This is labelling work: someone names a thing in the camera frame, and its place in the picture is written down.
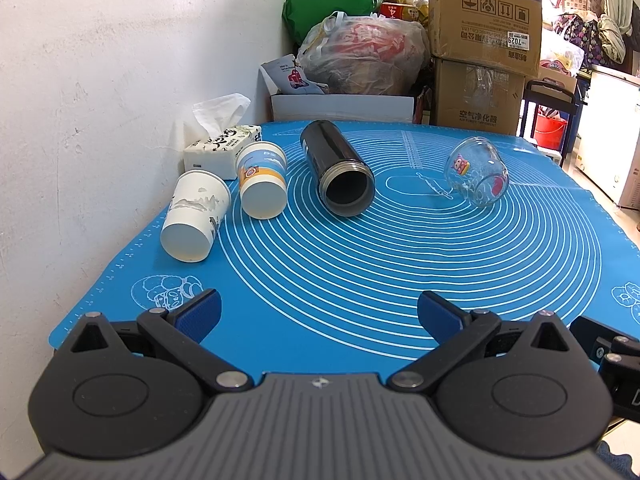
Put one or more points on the lower cardboard box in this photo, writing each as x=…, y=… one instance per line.
x=475, y=97

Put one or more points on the upper cardboard box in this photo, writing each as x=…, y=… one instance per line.
x=503, y=34

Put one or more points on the white chest freezer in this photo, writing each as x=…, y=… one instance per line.
x=608, y=136

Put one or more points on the white tissue pack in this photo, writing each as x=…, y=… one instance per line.
x=219, y=136

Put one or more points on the white paper cup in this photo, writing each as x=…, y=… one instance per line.
x=200, y=202

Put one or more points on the black metal trolley rack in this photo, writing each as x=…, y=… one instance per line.
x=544, y=100

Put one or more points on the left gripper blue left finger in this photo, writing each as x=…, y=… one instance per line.
x=175, y=334

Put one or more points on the blue orange paper cup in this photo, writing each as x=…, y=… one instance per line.
x=261, y=168

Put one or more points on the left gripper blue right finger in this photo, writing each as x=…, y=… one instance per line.
x=462, y=334

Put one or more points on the purple floral bag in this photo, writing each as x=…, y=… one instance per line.
x=585, y=35

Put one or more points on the white open cardboard box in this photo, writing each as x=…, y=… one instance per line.
x=294, y=97

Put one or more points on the clear plastic bag with contents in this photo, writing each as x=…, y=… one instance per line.
x=371, y=55

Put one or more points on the black thermos cup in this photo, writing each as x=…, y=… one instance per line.
x=345, y=183

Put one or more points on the blue silicone baking mat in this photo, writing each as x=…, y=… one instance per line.
x=310, y=292

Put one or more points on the clear glass cup with cartoon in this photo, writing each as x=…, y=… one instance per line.
x=477, y=172

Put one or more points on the red plastic bucket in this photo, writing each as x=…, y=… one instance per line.
x=549, y=131

